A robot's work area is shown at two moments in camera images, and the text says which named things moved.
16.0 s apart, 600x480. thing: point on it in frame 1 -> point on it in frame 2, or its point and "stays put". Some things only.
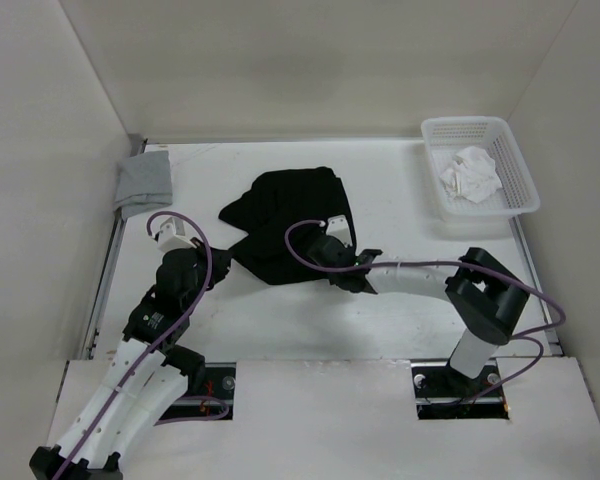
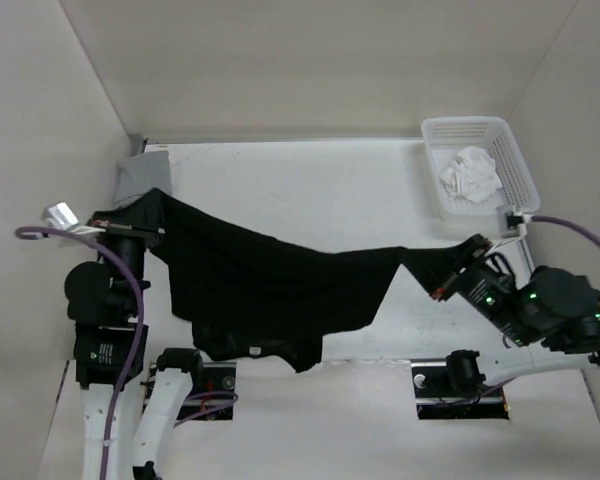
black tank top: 268,206 -> 244,303
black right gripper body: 353,249 -> 482,284
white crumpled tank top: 472,175 stays put
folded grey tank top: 144,180 stays put
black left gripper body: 194,293 -> 129,243
